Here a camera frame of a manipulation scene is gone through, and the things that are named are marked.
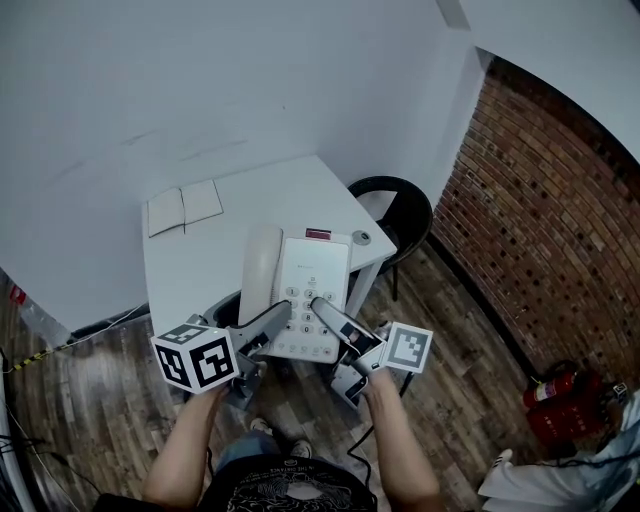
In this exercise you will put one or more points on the small round grey object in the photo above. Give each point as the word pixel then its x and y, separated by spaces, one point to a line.
pixel 361 237

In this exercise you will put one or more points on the red fire extinguisher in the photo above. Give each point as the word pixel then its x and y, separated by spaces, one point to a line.
pixel 570 420
pixel 550 389

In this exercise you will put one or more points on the person's black printed t-shirt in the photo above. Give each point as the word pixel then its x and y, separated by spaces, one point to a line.
pixel 280 485

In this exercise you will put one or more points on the small red sign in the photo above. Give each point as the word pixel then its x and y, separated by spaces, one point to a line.
pixel 18 294

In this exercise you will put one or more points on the white telephone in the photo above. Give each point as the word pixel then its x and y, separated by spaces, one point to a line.
pixel 310 260

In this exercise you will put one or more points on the person's shoe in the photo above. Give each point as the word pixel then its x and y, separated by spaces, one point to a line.
pixel 261 426
pixel 300 448

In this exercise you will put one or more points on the black chair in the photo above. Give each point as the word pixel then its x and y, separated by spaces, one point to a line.
pixel 412 220

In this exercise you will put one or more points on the person's right forearm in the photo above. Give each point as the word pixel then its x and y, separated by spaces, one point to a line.
pixel 400 440

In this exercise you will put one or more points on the yellow black striped tape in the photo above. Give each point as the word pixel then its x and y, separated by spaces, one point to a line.
pixel 30 359

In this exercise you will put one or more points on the person's left forearm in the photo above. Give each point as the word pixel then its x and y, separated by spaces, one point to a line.
pixel 187 445

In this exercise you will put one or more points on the person's left shoe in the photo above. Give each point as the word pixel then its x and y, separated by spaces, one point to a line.
pixel 261 426

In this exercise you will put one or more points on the open white notebook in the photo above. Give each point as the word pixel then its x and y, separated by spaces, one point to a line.
pixel 192 205

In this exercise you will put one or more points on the person's blue jeans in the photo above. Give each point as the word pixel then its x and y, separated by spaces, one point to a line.
pixel 247 447

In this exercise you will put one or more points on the person's right shoe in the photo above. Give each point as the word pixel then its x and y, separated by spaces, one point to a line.
pixel 300 448

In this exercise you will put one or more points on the white table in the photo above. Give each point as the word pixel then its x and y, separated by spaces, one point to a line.
pixel 200 270

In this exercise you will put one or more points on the clear plastic sheet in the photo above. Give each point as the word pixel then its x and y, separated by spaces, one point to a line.
pixel 45 322

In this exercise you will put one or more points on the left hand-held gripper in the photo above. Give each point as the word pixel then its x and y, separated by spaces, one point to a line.
pixel 200 357

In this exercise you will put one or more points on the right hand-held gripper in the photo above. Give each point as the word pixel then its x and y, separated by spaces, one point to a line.
pixel 407 350

